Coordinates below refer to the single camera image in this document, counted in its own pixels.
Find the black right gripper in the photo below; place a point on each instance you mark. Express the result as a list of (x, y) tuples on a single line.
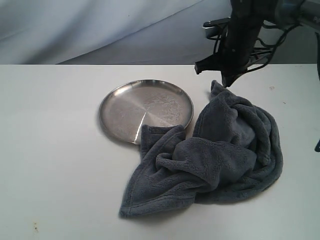
[(232, 61)]

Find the white backdrop sheet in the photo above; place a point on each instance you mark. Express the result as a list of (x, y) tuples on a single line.
[(107, 32)]

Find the grey fleece towel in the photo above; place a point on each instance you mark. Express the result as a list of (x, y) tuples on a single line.
[(233, 155)]

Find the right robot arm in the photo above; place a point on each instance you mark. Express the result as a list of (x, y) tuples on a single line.
[(280, 18)]

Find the round steel plate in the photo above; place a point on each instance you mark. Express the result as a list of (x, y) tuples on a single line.
[(158, 103)]

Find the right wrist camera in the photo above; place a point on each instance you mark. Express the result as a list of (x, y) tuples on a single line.
[(215, 27)]

